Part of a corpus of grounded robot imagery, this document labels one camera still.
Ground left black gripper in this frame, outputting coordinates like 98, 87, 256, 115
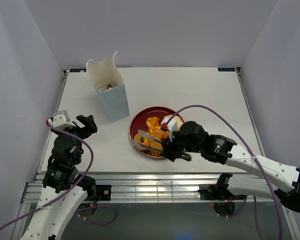
51, 114, 97, 164

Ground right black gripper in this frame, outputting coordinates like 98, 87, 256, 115
160, 127, 202, 162

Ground large round bread roll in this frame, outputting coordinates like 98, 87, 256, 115
161, 114, 185, 130

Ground metal serving tongs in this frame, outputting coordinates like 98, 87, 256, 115
130, 129, 192, 162

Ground small glazed donut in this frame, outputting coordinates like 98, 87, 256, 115
133, 133, 150, 152

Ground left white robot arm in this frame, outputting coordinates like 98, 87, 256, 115
21, 110, 98, 240

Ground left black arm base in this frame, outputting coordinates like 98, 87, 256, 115
85, 185, 112, 201

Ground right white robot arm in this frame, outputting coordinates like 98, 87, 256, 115
161, 120, 300, 213

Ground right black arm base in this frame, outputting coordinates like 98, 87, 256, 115
197, 184, 246, 201

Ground small twisted orange bread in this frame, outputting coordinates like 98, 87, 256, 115
146, 116, 160, 134

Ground light blue paper bag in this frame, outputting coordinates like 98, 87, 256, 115
86, 52, 130, 122

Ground dark red round plate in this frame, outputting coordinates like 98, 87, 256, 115
129, 106, 175, 159

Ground left blue table label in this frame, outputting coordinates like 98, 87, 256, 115
69, 68, 87, 73

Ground blue table label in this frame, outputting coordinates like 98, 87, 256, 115
69, 68, 87, 73
217, 67, 236, 72

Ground right blue table label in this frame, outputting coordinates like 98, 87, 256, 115
217, 67, 236, 72

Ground large fluted ring bread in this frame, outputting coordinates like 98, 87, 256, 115
148, 126, 169, 151

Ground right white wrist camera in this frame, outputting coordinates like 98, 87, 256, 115
161, 118, 178, 141

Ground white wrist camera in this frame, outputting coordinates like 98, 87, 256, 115
46, 110, 76, 130
161, 118, 178, 141

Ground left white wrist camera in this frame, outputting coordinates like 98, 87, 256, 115
46, 110, 76, 130

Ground aluminium frame rail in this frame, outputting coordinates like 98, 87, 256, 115
19, 172, 291, 204

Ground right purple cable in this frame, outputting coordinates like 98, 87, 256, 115
162, 105, 283, 240

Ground purple cable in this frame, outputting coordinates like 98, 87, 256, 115
162, 105, 283, 240
0, 124, 118, 240

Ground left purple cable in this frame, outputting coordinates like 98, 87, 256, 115
0, 124, 118, 240

